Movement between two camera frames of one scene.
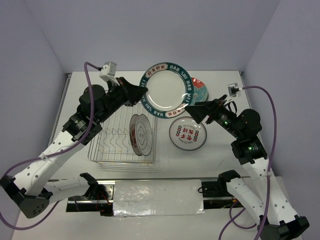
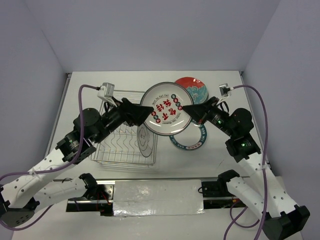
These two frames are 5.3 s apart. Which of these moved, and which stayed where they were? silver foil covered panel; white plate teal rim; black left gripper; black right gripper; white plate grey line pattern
Moved: white plate teal rim; black left gripper
Stayed: silver foil covered panel; black right gripper; white plate grey line pattern
